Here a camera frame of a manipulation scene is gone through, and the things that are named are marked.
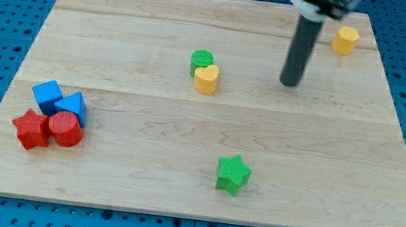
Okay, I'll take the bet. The red cylinder block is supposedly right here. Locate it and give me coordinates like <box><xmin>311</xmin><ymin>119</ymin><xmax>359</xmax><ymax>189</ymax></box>
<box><xmin>49</xmin><ymin>111</ymin><xmax>83</xmax><ymax>148</ymax></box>

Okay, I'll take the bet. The white and black rod mount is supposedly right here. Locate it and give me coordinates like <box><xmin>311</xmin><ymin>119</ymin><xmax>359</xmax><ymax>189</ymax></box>
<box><xmin>290</xmin><ymin>0</ymin><xmax>361</xmax><ymax>22</ymax></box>

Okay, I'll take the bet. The wooden board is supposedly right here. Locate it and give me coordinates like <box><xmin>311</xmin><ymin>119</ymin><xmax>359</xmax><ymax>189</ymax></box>
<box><xmin>0</xmin><ymin>0</ymin><xmax>406</xmax><ymax>227</ymax></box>

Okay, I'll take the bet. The yellow hexagon block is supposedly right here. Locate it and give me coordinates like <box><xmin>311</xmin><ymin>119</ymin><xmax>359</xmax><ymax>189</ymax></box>
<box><xmin>331</xmin><ymin>26</ymin><xmax>361</xmax><ymax>55</ymax></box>

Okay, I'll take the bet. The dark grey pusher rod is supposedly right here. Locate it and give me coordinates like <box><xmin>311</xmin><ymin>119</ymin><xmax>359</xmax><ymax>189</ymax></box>
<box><xmin>280</xmin><ymin>15</ymin><xmax>323</xmax><ymax>87</ymax></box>

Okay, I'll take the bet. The green star block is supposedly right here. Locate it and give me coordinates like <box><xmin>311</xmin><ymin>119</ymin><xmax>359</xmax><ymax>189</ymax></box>
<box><xmin>215</xmin><ymin>154</ymin><xmax>253</xmax><ymax>197</ymax></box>

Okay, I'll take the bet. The green cylinder block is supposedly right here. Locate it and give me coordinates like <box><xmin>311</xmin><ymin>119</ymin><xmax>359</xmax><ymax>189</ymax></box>
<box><xmin>190</xmin><ymin>49</ymin><xmax>214</xmax><ymax>77</ymax></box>

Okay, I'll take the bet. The blue triangle block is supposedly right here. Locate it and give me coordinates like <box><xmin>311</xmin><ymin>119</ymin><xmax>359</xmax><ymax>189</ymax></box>
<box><xmin>54</xmin><ymin>92</ymin><xmax>87</xmax><ymax>128</ymax></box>

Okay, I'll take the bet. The yellow heart block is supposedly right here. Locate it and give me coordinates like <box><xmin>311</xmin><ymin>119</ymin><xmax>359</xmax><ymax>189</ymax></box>
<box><xmin>193</xmin><ymin>64</ymin><xmax>220</xmax><ymax>95</ymax></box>

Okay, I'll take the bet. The red star block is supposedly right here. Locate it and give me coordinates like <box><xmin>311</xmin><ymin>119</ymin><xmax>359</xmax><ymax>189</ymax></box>
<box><xmin>12</xmin><ymin>109</ymin><xmax>51</xmax><ymax>150</ymax></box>

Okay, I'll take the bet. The blue cube block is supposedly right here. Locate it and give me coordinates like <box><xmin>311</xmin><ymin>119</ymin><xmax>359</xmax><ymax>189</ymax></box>
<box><xmin>32</xmin><ymin>80</ymin><xmax>63</xmax><ymax>116</ymax></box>

